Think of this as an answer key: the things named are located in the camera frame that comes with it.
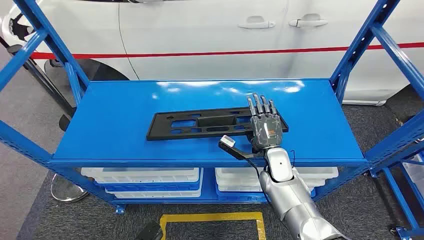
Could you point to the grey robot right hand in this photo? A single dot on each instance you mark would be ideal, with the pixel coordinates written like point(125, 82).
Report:
point(266, 130)

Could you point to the long black plastic part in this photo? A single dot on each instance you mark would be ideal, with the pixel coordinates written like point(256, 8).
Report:
point(157, 127)

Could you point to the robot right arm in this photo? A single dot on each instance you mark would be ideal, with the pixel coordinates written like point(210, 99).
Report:
point(291, 198)

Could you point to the yellow floor tape square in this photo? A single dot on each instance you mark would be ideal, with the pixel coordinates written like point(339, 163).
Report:
point(212, 217)

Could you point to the white car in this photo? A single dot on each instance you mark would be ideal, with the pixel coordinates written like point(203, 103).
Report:
point(215, 39)

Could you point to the black robot left foot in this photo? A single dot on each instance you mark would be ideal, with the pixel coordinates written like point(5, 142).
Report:
point(150, 232)

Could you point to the black camera bracket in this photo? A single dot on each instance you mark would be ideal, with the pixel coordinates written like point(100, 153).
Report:
point(238, 153)

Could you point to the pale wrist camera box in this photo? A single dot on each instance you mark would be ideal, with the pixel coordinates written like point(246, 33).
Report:
point(228, 141)

